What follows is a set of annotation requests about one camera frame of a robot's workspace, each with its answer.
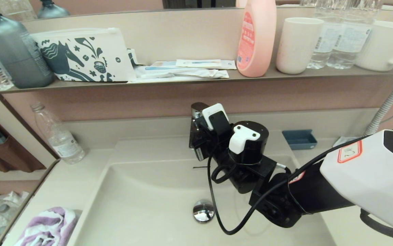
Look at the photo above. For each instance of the white pouch with blue horse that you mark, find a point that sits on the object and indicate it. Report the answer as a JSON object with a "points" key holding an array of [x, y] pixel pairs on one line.
{"points": [[80, 57]]}

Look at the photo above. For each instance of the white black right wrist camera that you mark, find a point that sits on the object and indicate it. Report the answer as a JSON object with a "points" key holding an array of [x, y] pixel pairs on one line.
{"points": [[217, 119]]}

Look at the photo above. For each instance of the grey bottle with teal cap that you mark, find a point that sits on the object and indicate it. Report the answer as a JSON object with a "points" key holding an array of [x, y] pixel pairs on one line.
{"points": [[13, 54]]}

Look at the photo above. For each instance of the purple white striped towel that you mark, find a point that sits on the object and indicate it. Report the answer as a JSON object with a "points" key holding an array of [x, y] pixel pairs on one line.
{"points": [[46, 227]]}

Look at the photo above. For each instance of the wall mirror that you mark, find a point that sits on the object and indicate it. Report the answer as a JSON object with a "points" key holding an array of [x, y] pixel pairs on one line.
{"points": [[114, 5]]}

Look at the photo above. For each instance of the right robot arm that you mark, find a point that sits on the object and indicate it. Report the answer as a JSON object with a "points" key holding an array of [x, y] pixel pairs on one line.
{"points": [[370, 171]]}

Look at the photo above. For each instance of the brown wall shelf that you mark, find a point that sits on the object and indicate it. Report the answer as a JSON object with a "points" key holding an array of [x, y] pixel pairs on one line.
{"points": [[336, 72]]}

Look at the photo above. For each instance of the crumpled white toiletry packet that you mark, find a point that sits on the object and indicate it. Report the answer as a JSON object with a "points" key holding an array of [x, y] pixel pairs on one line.
{"points": [[183, 72]]}

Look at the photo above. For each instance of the capless clear plastic bottle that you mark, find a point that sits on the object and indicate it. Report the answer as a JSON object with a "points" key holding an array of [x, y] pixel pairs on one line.
{"points": [[61, 143]]}

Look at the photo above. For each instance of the small white blue printed packet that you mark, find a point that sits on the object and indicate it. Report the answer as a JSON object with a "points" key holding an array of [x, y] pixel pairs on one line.
{"points": [[133, 57]]}

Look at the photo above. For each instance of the blue soap tray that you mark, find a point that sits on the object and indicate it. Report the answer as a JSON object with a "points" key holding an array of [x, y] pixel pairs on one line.
{"points": [[299, 140]]}

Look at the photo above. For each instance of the flat white toiletry packet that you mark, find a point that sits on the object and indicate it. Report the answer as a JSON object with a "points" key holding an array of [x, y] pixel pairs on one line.
{"points": [[169, 80]]}

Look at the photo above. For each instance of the small beige toiletry packet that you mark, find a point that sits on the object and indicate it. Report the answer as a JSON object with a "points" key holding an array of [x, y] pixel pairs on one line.
{"points": [[199, 63]]}

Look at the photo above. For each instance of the pink lotion bottle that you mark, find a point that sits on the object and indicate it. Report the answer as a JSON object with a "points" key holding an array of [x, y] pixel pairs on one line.
{"points": [[257, 44]]}

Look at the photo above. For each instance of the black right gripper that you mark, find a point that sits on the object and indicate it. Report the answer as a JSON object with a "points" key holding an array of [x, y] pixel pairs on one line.
{"points": [[217, 147]]}

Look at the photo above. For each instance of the beige rectangular sink basin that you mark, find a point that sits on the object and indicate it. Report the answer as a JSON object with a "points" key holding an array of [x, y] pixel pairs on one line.
{"points": [[148, 205]]}

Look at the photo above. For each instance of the chrome drain stopper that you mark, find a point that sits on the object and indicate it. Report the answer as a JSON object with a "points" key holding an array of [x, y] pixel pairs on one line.
{"points": [[201, 212]]}

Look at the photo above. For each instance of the brown hanging holder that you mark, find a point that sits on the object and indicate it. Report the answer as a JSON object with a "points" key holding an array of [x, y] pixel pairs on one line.
{"points": [[13, 157]]}

